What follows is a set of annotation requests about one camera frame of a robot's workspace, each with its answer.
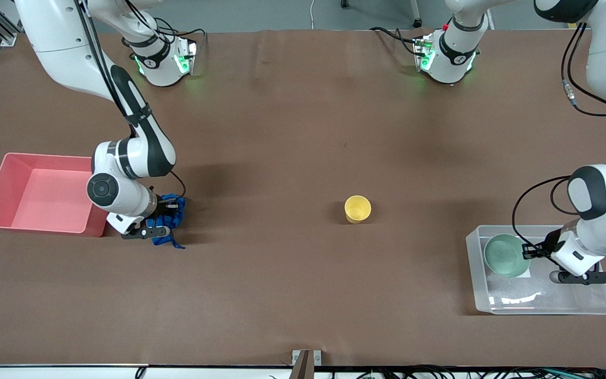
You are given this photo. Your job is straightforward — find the blue cloth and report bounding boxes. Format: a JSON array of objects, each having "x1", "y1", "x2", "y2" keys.
[{"x1": 145, "y1": 193, "x2": 188, "y2": 250}]

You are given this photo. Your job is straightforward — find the pale green bowl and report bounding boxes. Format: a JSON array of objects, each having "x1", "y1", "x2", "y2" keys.
[{"x1": 483, "y1": 234, "x2": 531, "y2": 278}]

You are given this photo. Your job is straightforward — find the yellow plastic cup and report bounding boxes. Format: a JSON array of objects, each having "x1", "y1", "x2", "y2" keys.
[{"x1": 345, "y1": 195, "x2": 372, "y2": 225}]

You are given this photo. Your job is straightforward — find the right arm base connector plate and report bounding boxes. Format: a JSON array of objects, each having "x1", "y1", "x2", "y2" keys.
[{"x1": 175, "y1": 36, "x2": 199, "y2": 76}]

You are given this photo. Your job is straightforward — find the left arm base connector plate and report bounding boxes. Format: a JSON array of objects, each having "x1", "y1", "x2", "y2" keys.
[{"x1": 413, "y1": 34, "x2": 437, "y2": 73}]

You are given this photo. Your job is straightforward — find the clear plastic box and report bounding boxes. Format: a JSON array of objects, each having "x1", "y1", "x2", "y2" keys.
[{"x1": 465, "y1": 224, "x2": 606, "y2": 316}]

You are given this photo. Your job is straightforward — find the pink plastic box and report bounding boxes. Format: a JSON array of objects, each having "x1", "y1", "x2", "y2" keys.
[{"x1": 0, "y1": 153, "x2": 109, "y2": 238}]

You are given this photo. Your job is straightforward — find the brown table mat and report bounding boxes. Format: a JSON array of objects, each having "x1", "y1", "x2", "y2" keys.
[{"x1": 0, "y1": 28, "x2": 606, "y2": 367}]

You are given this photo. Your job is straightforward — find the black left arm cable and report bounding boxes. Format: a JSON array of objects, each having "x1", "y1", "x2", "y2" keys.
[{"x1": 511, "y1": 23, "x2": 606, "y2": 260}]

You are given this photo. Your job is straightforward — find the black cable bundle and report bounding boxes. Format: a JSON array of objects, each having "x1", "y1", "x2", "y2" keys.
[{"x1": 329, "y1": 365, "x2": 606, "y2": 379}]

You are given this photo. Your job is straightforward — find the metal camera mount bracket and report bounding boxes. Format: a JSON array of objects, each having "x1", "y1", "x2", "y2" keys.
[{"x1": 291, "y1": 349, "x2": 322, "y2": 379}]

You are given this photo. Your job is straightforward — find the black base cable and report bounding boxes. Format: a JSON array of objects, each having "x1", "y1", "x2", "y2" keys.
[{"x1": 369, "y1": 26, "x2": 420, "y2": 45}]

